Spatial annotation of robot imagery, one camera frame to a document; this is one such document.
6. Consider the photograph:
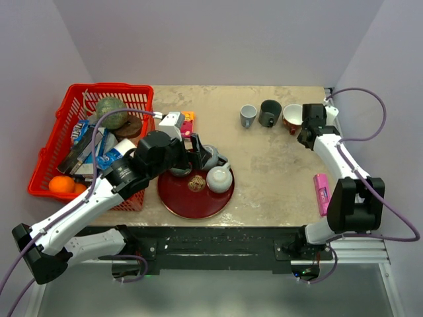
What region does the brown wooden disc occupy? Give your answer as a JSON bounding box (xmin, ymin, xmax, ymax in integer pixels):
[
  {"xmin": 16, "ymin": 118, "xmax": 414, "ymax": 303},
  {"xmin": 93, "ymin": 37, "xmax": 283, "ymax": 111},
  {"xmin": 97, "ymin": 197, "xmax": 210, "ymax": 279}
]
[{"xmin": 113, "ymin": 115, "xmax": 143, "ymax": 139}]

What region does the small grey mug white inside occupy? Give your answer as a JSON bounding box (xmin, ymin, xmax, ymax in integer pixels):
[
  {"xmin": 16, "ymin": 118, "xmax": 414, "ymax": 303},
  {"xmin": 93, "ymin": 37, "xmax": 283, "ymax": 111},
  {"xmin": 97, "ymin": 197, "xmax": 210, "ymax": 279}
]
[{"xmin": 240, "ymin": 104, "xmax": 257, "ymax": 129}]

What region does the black carton box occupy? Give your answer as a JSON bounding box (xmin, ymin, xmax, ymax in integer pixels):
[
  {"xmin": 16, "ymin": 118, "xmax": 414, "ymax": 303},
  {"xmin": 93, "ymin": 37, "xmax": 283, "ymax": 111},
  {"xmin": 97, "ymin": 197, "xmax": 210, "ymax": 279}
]
[{"xmin": 57, "ymin": 127, "xmax": 104, "ymax": 175}]

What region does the black table front rail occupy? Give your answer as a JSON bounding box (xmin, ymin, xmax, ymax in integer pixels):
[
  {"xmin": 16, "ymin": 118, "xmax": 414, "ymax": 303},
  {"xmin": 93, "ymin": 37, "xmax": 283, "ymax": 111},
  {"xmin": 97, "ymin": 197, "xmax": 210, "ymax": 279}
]
[{"xmin": 115, "ymin": 225, "xmax": 332, "ymax": 275}]

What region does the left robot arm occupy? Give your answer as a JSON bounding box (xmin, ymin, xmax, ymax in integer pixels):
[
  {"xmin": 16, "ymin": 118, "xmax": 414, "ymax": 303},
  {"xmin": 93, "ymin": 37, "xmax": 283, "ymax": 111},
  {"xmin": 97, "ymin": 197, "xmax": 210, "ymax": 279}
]
[{"xmin": 12, "ymin": 130, "xmax": 212, "ymax": 285}]

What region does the red floral mug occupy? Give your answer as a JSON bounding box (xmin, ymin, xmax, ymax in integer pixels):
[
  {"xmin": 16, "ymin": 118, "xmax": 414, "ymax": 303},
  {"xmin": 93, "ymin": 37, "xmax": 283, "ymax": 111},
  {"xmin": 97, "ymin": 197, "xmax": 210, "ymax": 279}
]
[{"xmin": 282, "ymin": 104, "xmax": 303, "ymax": 135}]

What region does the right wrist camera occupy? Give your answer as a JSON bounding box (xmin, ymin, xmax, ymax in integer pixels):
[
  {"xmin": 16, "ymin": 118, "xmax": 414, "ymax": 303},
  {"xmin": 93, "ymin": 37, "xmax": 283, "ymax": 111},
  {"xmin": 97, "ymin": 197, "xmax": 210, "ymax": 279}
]
[{"xmin": 323, "ymin": 98, "xmax": 339, "ymax": 125}]

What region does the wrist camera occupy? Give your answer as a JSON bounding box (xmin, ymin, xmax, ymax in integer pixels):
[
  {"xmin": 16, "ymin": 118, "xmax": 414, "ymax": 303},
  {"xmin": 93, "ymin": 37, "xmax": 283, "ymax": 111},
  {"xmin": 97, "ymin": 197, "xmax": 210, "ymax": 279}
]
[
  {"xmin": 323, "ymin": 98, "xmax": 339, "ymax": 125},
  {"xmin": 158, "ymin": 112, "xmax": 185, "ymax": 141}
]

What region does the green round melon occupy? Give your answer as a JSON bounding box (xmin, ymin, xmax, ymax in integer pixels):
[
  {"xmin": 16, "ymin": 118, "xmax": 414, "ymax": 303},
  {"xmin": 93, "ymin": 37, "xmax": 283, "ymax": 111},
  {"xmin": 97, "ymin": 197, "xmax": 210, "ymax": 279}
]
[{"xmin": 95, "ymin": 96, "xmax": 129, "ymax": 129}]

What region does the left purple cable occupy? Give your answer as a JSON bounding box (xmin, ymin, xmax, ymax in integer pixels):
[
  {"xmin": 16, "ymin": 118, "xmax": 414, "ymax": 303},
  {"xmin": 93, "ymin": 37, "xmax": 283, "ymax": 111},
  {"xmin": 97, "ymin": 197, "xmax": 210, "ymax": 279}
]
[{"xmin": 0, "ymin": 108, "xmax": 165, "ymax": 317}]

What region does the dark red round tray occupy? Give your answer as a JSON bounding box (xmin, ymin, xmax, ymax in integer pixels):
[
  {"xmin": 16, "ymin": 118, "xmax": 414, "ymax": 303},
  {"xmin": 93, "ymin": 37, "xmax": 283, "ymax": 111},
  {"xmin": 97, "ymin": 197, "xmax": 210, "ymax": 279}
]
[{"xmin": 158, "ymin": 169, "xmax": 235, "ymax": 220}]

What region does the red plastic basket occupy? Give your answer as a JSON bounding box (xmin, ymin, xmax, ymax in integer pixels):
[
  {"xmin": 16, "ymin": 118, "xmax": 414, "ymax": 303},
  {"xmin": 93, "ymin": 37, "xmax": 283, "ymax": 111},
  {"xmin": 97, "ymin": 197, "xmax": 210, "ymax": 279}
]
[{"xmin": 27, "ymin": 83, "xmax": 154, "ymax": 203}]

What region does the grey-blue round mug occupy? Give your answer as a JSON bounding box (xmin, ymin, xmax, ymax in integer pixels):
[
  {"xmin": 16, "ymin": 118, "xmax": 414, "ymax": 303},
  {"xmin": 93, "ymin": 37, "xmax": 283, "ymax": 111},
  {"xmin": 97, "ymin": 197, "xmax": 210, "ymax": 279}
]
[{"xmin": 202, "ymin": 145, "xmax": 229, "ymax": 172}]

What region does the blue candy bag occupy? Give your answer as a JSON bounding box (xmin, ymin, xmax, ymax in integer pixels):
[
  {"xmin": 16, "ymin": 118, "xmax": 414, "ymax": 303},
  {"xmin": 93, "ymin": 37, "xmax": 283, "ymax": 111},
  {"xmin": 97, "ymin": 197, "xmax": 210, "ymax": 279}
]
[{"xmin": 70, "ymin": 120, "xmax": 90, "ymax": 147}]

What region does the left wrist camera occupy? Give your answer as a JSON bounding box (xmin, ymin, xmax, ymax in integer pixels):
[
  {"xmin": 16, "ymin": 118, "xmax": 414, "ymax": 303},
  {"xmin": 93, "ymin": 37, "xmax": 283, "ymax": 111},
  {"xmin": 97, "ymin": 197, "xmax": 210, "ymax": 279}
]
[{"xmin": 158, "ymin": 112, "xmax": 185, "ymax": 141}]

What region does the dark grey mug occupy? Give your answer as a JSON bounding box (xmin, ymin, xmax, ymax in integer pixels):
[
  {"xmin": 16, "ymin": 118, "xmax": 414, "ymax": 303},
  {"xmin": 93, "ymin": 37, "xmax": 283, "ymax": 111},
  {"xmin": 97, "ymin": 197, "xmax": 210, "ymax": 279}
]
[{"xmin": 258, "ymin": 100, "xmax": 282, "ymax": 127}]

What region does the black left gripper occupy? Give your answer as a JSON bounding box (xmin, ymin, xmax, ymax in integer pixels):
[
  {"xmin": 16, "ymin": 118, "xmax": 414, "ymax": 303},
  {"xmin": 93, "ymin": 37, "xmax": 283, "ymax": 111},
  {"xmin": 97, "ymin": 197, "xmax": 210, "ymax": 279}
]
[{"xmin": 149, "ymin": 133, "xmax": 212, "ymax": 179}]

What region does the white blue paper cup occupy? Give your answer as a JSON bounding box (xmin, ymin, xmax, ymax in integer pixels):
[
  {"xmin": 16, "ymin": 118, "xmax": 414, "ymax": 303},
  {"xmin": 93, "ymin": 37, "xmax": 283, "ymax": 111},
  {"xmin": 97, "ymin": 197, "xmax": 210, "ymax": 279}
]
[{"xmin": 96, "ymin": 139, "xmax": 136, "ymax": 170}]

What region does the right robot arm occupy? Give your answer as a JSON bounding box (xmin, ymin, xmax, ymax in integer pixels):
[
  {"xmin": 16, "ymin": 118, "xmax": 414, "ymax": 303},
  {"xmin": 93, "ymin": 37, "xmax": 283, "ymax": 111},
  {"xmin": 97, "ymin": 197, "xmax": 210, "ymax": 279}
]
[{"xmin": 294, "ymin": 104, "xmax": 385, "ymax": 260}]

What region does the white speckled mug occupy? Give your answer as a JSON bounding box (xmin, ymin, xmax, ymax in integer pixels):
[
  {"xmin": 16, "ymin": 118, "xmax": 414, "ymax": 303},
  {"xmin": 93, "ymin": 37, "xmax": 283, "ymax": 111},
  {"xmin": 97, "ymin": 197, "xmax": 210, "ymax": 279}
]
[{"xmin": 206, "ymin": 162, "xmax": 233, "ymax": 194}]

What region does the orange pink sponge box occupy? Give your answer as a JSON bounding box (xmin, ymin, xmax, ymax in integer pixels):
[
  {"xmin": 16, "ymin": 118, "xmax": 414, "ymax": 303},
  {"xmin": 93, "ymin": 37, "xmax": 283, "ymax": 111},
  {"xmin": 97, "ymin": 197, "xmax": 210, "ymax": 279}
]
[{"xmin": 180, "ymin": 111, "xmax": 195, "ymax": 141}]

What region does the pink flat box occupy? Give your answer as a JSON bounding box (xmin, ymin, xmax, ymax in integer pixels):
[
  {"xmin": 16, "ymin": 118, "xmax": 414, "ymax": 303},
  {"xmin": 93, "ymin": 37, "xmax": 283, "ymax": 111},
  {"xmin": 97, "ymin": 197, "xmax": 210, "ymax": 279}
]
[{"xmin": 313, "ymin": 174, "xmax": 331, "ymax": 217}]

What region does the teal glazed mug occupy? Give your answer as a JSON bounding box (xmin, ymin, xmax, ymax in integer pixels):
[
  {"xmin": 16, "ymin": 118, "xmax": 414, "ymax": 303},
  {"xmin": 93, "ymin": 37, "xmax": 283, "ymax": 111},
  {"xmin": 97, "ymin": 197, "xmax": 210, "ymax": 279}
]
[{"xmin": 169, "ymin": 167, "xmax": 192, "ymax": 178}]

